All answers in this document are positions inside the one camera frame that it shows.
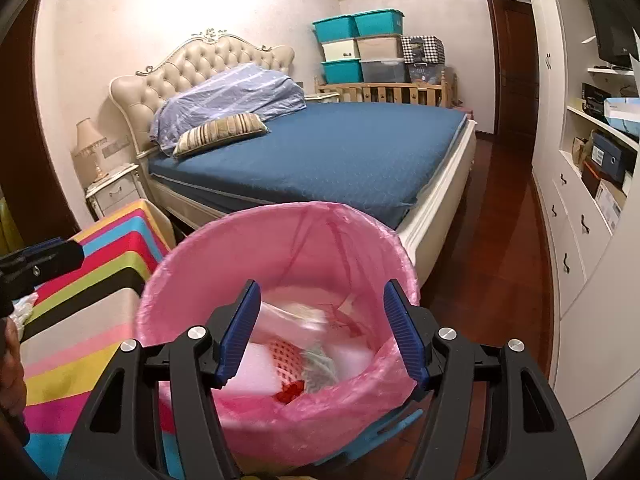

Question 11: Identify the cream plastic storage box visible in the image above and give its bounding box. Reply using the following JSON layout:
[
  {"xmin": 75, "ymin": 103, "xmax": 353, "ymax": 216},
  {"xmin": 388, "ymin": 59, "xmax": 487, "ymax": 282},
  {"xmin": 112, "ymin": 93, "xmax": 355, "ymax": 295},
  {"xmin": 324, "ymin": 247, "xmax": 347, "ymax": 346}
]
[{"xmin": 321, "ymin": 38, "xmax": 362, "ymax": 62}]

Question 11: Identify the cream tufted bed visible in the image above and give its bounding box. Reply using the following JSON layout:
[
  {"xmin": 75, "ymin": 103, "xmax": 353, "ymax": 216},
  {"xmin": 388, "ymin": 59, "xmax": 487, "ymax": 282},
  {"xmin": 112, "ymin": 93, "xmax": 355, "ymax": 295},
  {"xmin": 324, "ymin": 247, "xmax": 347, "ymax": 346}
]
[{"xmin": 109, "ymin": 27, "xmax": 477, "ymax": 286}]

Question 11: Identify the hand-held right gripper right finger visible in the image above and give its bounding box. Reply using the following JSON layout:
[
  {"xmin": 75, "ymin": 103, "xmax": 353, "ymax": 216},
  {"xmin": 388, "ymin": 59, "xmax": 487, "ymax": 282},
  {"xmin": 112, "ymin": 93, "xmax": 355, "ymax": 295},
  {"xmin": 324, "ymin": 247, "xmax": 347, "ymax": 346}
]
[{"xmin": 383, "ymin": 280, "xmax": 587, "ymax": 480}]

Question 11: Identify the white nightstand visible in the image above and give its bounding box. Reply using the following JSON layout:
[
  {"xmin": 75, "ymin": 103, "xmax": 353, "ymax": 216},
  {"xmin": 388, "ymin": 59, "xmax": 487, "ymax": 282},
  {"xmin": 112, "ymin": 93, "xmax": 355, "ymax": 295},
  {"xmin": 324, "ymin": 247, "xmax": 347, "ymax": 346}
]
[{"xmin": 84, "ymin": 163, "xmax": 147, "ymax": 219}]

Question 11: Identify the tan striped pillow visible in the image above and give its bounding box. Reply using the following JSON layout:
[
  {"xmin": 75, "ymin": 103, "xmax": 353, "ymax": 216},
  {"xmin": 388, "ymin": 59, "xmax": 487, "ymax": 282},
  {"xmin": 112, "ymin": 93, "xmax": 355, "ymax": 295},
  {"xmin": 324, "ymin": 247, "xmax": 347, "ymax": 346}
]
[{"xmin": 172, "ymin": 112, "xmax": 271, "ymax": 157}]

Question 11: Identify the person's left hand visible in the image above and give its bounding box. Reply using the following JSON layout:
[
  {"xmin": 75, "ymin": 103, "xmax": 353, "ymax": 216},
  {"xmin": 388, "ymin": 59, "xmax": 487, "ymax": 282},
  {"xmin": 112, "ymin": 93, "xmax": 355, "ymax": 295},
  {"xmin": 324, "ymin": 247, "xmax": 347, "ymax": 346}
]
[{"xmin": 0, "ymin": 317, "xmax": 28, "ymax": 443}]

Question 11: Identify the wooden crib rail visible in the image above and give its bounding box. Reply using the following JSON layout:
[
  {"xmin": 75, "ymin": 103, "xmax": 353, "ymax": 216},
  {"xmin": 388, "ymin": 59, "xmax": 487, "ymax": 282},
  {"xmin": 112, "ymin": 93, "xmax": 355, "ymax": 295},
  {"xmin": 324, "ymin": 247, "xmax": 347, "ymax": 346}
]
[{"xmin": 314, "ymin": 73, "xmax": 459, "ymax": 109}]

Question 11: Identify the grey clear storage box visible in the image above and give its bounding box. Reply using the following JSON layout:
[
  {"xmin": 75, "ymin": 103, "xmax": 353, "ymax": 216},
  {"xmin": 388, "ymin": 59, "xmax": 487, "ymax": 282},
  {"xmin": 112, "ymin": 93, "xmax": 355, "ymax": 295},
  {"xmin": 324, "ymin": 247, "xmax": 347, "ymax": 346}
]
[{"xmin": 360, "ymin": 57, "xmax": 406, "ymax": 84}]

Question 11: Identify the bin with pink bag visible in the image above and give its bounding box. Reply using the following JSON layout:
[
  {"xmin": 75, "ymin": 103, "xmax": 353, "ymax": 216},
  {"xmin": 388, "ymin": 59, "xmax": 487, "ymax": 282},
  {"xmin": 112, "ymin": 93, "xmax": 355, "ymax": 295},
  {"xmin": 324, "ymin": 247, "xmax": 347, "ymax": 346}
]
[{"xmin": 136, "ymin": 201, "xmax": 426, "ymax": 476}]

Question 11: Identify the dark wooden door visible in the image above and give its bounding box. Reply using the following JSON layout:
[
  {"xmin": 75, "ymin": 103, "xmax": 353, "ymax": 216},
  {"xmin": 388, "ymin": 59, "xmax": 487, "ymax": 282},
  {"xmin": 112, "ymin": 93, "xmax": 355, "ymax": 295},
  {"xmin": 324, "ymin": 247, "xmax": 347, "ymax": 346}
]
[{"xmin": 486, "ymin": 0, "xmax": 542, "ymax": 149}]

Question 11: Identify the black television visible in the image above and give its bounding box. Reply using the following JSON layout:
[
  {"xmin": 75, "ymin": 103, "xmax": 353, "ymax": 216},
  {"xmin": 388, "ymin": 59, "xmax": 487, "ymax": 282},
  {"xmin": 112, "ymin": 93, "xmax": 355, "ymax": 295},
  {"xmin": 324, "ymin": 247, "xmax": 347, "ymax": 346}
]
[{"xmin": 582, "ymin": 0, "xmax": 640, "ymax": 69}]

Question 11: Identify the colourful striped tablecloth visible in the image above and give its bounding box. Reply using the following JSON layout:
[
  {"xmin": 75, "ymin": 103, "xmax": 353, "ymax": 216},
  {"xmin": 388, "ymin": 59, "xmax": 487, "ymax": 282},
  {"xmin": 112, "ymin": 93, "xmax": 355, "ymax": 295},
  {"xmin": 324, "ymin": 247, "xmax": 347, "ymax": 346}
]
[{"xmin": 19, "ymin": 198, "xmax": 187, "ymax": 480}]

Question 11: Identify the white plastic bag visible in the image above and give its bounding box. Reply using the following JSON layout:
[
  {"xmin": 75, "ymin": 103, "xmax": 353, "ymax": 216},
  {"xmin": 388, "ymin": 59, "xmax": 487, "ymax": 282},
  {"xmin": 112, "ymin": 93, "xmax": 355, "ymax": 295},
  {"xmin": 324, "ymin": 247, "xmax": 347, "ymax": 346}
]
[{"xmin": 255, "ymin": 301, "xmax": 351, "ymax": 341}]

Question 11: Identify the cream bedside lamp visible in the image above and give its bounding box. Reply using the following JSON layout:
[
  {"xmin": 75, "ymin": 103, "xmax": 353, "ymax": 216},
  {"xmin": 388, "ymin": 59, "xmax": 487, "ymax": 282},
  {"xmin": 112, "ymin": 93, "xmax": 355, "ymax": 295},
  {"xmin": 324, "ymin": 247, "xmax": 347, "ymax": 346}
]
[{"xmin": 73, "ymin": 117, "xmax": 109, "ymax": 182}]

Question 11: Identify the tan plastic storage box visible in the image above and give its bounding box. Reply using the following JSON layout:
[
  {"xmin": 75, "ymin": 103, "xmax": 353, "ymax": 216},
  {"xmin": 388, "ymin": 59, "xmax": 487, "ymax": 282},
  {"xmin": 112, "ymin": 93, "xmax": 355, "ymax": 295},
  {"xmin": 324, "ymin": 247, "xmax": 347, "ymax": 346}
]
[{"xmin": 356, "ymin": 35, "xmax": 403, "ymax": 61}]

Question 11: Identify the dark blue storage box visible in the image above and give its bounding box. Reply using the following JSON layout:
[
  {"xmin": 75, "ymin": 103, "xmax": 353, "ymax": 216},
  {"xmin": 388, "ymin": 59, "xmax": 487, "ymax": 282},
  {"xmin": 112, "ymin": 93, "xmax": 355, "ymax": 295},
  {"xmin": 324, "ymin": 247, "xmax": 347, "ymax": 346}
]
[{"xmin": 589, "ymin": 131, "xmax": 635, "ymax": 184}]

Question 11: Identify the houndstooth fabric bag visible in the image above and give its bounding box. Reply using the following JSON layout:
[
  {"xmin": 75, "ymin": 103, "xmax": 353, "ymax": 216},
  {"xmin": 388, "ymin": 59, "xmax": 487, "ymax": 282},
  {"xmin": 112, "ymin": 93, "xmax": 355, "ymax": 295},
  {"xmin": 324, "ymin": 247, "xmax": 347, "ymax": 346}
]
[{"xmin": 401, "ymin": 36, "xmax": 446, "ymax": 65}]

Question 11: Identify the white cardboard box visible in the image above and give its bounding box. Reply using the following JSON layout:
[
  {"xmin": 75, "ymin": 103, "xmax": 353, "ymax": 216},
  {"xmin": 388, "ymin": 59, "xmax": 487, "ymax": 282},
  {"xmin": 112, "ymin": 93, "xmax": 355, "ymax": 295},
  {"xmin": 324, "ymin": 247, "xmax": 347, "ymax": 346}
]
[{"xmin": 595, "ymin": 178, "xmax": 628, "ymax": 236}]

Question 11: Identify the teal plastic storage box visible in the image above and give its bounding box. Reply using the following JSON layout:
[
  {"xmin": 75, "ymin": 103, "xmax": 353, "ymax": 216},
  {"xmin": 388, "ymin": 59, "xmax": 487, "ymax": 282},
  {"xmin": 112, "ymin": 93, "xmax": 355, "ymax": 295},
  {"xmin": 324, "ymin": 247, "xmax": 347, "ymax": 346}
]
[
  {"xmin": 353, "ymin": 9, "xmax": 406, "ymax": 37},
  {"xmin": 321, "ymin": 58, "xmax": 364, "ymax": 85},
  {"xmin": 312, "ymin": 16, "xmax": 360, "ymax": 44}
]

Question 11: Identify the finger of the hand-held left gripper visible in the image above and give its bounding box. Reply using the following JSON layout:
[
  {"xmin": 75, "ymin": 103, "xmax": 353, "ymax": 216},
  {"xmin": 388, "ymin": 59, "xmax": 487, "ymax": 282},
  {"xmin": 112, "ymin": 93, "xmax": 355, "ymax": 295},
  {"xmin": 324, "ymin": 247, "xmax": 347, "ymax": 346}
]
[{"xmin": 0, "ymin": 238, "xmax": 85, "ymax": 287}]

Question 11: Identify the white built-in wardrobe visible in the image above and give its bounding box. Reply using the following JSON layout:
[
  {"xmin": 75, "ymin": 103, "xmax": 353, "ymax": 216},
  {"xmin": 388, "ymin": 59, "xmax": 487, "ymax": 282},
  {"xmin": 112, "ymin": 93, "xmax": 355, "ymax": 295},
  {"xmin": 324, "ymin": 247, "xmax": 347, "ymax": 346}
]
[{"xmin": 519, "ymin": 0, "xmax": 640, "ymax": 423}]

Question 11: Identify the white and blue box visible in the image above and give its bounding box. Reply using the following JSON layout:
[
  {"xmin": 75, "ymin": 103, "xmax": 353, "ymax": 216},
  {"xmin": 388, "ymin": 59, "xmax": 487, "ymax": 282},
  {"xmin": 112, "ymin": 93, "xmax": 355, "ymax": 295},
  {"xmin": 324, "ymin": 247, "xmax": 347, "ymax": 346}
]
[{"xmin": 603, "ymin": 96, "xmax": 640, "ymax": 136}]

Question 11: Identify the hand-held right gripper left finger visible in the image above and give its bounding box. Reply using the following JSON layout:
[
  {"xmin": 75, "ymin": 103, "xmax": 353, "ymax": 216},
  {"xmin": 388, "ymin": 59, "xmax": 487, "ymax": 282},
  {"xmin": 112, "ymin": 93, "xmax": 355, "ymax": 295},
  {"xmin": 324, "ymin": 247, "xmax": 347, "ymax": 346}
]
[{"xmin": 57, "ymin": 280, "xmax": 262, "ymax": 480}]

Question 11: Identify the red dotted wrapper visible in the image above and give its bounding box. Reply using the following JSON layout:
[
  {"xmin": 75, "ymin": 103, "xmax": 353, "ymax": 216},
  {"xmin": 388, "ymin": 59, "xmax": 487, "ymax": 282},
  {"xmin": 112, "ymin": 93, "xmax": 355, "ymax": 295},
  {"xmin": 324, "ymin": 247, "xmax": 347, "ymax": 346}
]
[{"xmin": 265, "ymin": 337, "xmax": 308, "ymax": 406}]

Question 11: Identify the blue striped duvet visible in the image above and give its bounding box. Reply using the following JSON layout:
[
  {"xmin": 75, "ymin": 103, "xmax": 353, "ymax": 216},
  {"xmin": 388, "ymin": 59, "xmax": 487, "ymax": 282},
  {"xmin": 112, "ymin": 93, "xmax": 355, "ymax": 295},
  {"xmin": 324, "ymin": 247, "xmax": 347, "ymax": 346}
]
[{"xmin": 149, "ymin": 63, "xmax": 307, "ymax": 147}]

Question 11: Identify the clear crinkled plastic wrapper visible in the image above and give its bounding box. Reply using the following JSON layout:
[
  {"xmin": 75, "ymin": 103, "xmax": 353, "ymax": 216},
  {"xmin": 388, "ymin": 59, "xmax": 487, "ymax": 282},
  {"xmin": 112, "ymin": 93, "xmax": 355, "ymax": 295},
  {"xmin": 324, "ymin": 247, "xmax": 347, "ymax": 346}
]
[{"xmin": 9, "ymin": 291, "xmax": 41, "ymax": 337}]

